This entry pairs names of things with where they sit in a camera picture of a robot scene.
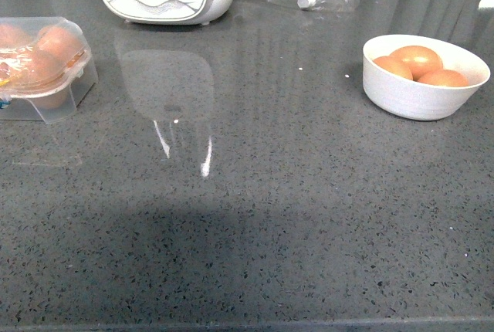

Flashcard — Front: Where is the clear plastic egg box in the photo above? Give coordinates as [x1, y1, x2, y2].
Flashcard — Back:
[1, 17, 98, 124]

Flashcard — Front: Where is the brown carried egg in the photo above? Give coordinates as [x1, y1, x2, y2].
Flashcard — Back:
[15, 50, 67, 110]

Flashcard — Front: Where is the brown egg bowl left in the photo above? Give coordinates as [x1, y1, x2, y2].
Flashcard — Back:
[373, 56, 413, 80]

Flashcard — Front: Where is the brown egg bowl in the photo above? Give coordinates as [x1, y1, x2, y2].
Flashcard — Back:
[373, 56, 413, 80]
[390, 46, 444, 80]
[418, 69, 469, 87]

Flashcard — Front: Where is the brown egg bowl back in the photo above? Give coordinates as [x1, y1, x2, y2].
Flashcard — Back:
[390, 46, 444, 80]

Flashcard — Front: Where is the brown egg bowl right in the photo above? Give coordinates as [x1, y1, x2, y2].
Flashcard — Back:
[418, 69, 469, 87]

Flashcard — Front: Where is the brown egg back right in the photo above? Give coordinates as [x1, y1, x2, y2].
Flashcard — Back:
[37, 25, 84, 63]

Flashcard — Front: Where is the brown egg back left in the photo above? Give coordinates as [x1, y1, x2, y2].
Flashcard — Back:
[0, 23, 32, 49]

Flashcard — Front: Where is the white ceramic bowl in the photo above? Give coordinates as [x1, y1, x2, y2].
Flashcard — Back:
[362, 34, 491, 120]

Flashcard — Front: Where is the blue rubber band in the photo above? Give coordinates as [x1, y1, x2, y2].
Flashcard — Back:
[0, 100, 11, 110]

